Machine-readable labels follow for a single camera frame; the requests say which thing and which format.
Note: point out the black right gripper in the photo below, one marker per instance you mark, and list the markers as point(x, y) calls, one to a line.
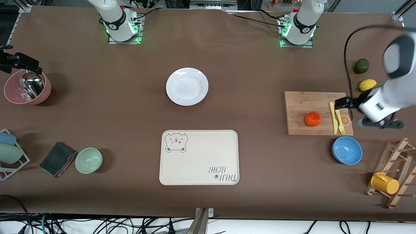
point(13, 60)

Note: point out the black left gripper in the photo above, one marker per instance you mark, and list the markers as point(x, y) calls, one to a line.
point(356, 102)

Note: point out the orange mandarin fruit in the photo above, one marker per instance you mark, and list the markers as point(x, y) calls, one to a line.
point(312, 119)

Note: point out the white round plate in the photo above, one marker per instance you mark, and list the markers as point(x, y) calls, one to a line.
point(187, 86)

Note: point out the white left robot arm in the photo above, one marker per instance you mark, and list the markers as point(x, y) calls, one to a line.
point(302, 22)

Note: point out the large steel spoon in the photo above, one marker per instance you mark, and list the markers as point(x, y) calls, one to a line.
point(32, 84)

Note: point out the yellow plastic knife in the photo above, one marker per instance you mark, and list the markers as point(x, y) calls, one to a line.
point(334, 120)

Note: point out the toy orange slice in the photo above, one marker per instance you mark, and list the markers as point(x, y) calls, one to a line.
point(345, 121)

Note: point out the yellow plastic fork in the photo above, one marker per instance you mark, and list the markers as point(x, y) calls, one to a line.
point(341, 126)

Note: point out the yellow lemon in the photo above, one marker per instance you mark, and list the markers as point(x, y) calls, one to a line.
point(367, 85)

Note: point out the pink bowl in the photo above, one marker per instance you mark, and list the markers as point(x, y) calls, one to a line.
point(11, 92)

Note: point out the bamboo cutting board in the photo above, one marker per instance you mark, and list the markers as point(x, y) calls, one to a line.
point(299, 104)

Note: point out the green avocado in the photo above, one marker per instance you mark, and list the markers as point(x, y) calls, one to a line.
point(361, 66)

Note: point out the blue bowl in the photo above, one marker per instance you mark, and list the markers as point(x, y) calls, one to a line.
point(347, 150)

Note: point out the light blue cup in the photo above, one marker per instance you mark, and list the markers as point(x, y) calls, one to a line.
point(6, 138)

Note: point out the wooden peg drying rack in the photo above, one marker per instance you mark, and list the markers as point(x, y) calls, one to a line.
point(387, 165)

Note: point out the pale green cup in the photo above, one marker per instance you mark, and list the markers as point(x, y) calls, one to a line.
point(9, 153)

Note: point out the yellow plastic mug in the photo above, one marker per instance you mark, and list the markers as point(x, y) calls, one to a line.
point(385, 183)

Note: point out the dark grey folded cloth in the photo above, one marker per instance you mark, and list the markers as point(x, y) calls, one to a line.
point(57, 159)

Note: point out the pale green bowl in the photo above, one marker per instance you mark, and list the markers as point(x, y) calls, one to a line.
point(88, 160)

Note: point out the cream tray with bear print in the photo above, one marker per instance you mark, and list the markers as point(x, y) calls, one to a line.
point(199, 159)

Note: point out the grey background equipment box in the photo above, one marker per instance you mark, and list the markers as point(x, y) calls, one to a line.
point(213, 5)

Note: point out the aluminium frame profile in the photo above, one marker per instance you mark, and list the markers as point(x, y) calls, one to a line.
point(398, 14)
point(26, 8)

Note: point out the aluminium camera mount post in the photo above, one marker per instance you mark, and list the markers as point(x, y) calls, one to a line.
point(200, 222)

